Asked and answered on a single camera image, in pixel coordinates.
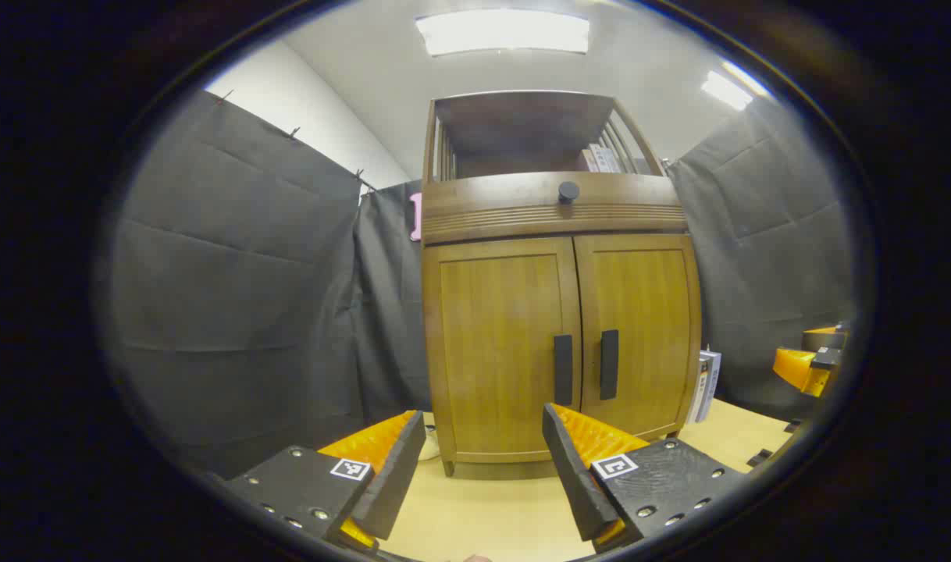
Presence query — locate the wooden shoe cabinet door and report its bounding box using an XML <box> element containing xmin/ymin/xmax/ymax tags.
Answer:
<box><xmin>422</xmin><ymin>237</ymin><xmax>583</xmax><ymax>464</ymax></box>
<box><xmin>573</xmin><ymin>233</ymin><xmax>703</xmax><ymax>439</ymax></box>

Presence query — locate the wooden double-door shoe cabinet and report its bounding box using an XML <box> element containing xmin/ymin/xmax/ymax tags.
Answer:
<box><xmin>421</xmin><ymin>90</ymin><xmax>703</xmax><ymax>478</ymax></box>

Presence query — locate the large ceiling light panel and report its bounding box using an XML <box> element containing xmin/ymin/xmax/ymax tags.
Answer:
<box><xmin>415</xmin><ymin>9</ymin><xmax>591</xmax><ymax>57</ymax></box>

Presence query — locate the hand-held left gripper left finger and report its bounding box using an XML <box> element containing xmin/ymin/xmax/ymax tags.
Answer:
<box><xmin>224</xmin><ymin>410</ymin><xmax>428</xmax><ymax>551</ymax></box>

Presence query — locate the black backdrop cloth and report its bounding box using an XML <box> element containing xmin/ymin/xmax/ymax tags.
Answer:
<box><xmin>105</xmin><ymin>90</ymin><xmax>859</xmax><ymax>477</ymax></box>

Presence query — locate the wooden cabinet drawer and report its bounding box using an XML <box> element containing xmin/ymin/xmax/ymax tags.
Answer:
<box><xmin>421</xmin><ymin>172</ymin><xmax>689</xmax><ymax>247</ymax></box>

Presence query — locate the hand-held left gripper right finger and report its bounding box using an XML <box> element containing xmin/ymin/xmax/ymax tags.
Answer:
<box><xmin>542</xmin><ymin>402</ymin><xmax>747</xmax><ymax>555</ymax></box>

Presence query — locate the small ceiling light panel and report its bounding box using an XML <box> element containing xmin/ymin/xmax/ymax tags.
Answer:
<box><xmin>700</xmin><ymin>61</ymin><xmax>771</xmax><ymax>112</ymax></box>

